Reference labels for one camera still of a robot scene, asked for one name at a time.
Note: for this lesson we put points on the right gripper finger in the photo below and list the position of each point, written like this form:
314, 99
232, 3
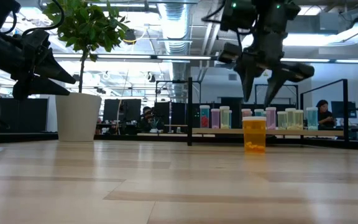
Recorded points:
249, 77
275, 84

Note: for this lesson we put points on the green plant in white pot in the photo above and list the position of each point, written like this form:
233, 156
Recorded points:
78, 118

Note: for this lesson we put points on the small desk plant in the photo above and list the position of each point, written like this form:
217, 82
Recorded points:
154, 124

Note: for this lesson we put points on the rectangular ceiling light panel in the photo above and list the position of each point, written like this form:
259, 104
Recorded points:
309, 40

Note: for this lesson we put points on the wide orange medicine bottle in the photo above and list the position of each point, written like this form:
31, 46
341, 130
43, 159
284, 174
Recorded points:
254, 137

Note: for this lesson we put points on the black aluminium table frame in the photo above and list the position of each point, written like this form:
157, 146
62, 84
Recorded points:
23, 137

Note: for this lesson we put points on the ceiling light strip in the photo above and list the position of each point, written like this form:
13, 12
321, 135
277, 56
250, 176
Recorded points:
123, 56
337, 60

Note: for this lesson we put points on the teal medicine bottle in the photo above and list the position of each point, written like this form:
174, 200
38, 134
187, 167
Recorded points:
230, 120

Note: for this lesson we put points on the black ceiling device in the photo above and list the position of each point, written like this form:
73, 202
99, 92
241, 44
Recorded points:
130, 35

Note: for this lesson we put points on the black computer monitor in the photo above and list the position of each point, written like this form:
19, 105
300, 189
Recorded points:
348, 109

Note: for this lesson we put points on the teal bottle white pills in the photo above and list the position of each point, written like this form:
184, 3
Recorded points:
312, 119

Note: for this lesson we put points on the silver ventilation duct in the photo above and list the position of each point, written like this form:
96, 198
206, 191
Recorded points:
176, 31

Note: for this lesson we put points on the black partition panel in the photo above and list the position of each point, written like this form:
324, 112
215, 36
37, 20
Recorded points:
113, 109
169, 110
23, 115

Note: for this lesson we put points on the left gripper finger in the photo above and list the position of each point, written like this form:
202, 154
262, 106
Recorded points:
54, 70
39, 87

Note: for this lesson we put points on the yellow medicine bottle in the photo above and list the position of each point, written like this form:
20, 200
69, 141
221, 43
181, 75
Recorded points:
291, 119
300, 121
282, 122

